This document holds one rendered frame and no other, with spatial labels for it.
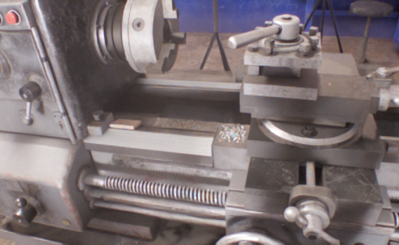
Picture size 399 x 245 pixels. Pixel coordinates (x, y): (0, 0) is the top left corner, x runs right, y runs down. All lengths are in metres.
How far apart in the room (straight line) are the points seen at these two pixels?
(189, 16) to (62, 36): 3.43
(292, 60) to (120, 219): 0.86
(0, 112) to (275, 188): 0.88
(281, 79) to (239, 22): 3.40
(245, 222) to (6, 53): 0.77
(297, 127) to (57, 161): 0.70
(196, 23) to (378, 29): 2.16
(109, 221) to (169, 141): 0.46
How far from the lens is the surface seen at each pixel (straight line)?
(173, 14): 1.01
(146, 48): 0.95
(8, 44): 0.99
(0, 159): 1.20
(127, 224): 1.26
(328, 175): 0.82
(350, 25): 4.20
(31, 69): 0.98
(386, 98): 0.86
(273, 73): 0.79
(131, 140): 1.01
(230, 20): 4.18
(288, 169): 0.82
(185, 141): 0.96
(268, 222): 0.86
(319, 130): 0.83
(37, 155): 1.11
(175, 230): 1.29
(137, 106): 1.41
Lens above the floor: 1.43
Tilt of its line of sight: 35 degrees down
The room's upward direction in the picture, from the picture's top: 5 degrees counter-clockwise
